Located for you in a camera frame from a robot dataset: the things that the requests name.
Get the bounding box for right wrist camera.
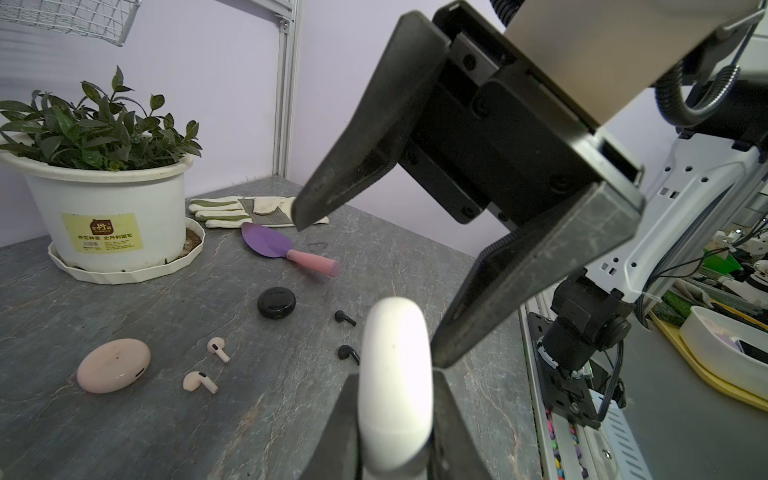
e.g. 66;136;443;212
504;0;758;127

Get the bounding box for pink earbud charging case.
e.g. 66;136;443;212
76;338;151;394

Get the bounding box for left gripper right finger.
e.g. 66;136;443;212
427;370;492;480

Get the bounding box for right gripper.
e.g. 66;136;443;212
291;1;644;368

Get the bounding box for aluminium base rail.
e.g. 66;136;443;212
518;286;651;479

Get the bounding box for white wire shelf basket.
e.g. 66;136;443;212
1;0;141;47

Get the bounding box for black earbud charging case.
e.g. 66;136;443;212
257;286;297;320

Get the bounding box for white plastic tray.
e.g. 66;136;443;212
679;306;767;400

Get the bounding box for pink earbud one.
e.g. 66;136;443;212
182;371;218;394

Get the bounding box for black earbud one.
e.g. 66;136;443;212
334;310;357;326

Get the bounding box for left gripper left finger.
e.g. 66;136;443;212
300;374;363;480

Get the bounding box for potted green plant white pot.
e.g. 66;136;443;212
1;70;205;285

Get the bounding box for beige gardening glove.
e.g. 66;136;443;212
188;196;295;229

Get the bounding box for white earbud charging case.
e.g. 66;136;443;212
357;297;434;479

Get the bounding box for pink earbud two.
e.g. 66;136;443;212
207;337;231;364

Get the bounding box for black earbud two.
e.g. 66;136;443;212
337;345;360;365

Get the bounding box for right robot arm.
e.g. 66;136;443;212
292;1;758;428

